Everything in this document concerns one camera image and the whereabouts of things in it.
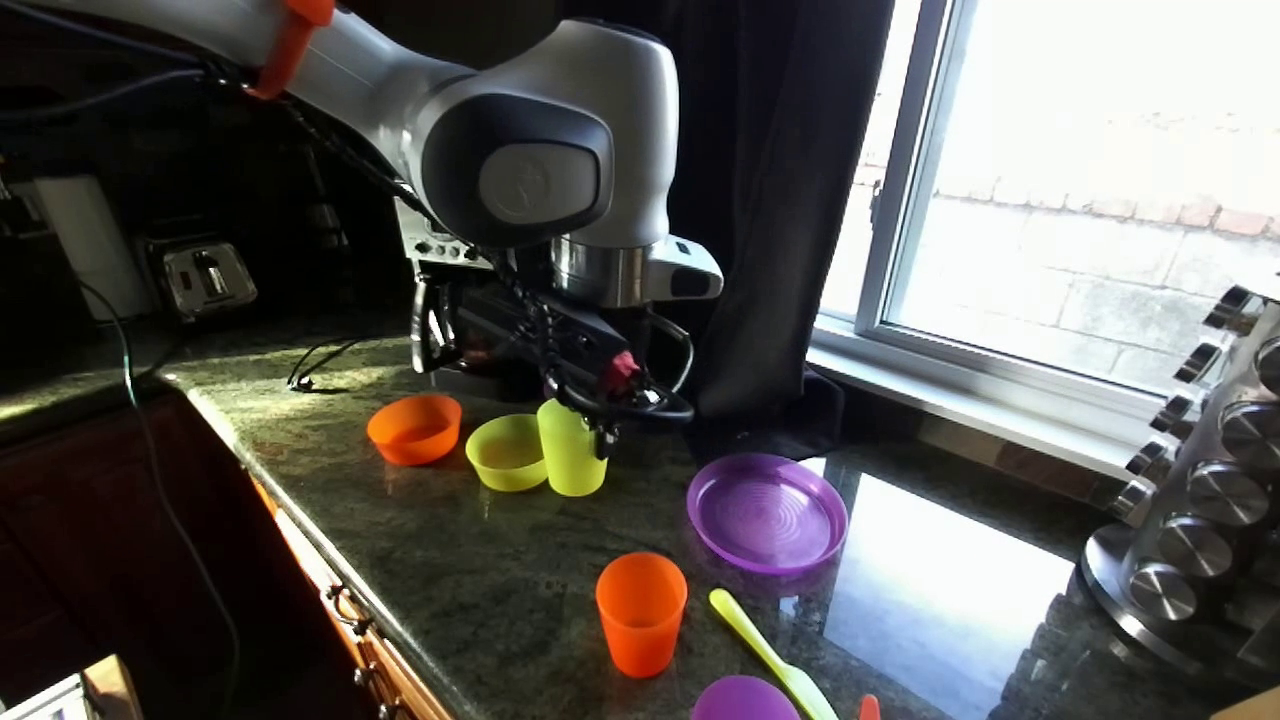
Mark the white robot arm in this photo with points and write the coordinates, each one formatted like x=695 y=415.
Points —
x=533 y=132

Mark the silver black coffee maker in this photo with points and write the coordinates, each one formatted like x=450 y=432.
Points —
x=429 y=334

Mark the orange plastic bowl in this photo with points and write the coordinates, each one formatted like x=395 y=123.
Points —
x=415 y=429

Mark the black curtain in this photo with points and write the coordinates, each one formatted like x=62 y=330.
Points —
x=772 y=200

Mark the grey window frame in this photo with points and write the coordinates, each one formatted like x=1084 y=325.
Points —
x=907 y=132

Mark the metal wall outlet plate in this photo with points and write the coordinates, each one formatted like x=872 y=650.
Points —
x=204 y=278

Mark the purple plastic plate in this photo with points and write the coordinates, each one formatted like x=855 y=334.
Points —
x=764 y=514

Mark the green plastic cup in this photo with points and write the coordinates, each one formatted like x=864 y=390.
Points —
x=571 y=461

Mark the metal spice rack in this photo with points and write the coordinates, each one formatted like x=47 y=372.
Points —
x=1201 y=535

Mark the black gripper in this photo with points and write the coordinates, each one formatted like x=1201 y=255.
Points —
x=545 y=334

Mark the cardboard box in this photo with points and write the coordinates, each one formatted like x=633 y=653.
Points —
x=83 y=688

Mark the orange plastic utensil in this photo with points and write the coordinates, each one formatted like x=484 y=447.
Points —
x=871 y=711

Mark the green plastic bowl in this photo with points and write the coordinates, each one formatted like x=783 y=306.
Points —
x=507 y=454

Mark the green plastic knife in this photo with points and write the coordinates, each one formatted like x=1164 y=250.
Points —
x=764 y=653

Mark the wooden cabinet front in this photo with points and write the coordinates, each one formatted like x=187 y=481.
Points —
x=387 y=680

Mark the white paper towel roll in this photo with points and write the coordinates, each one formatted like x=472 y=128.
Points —
x=85 y=246

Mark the orange plastic cup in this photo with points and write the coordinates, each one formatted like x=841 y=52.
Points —
x=643 y=620

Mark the purple plastic cup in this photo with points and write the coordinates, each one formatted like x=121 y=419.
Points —
x=743 y=702

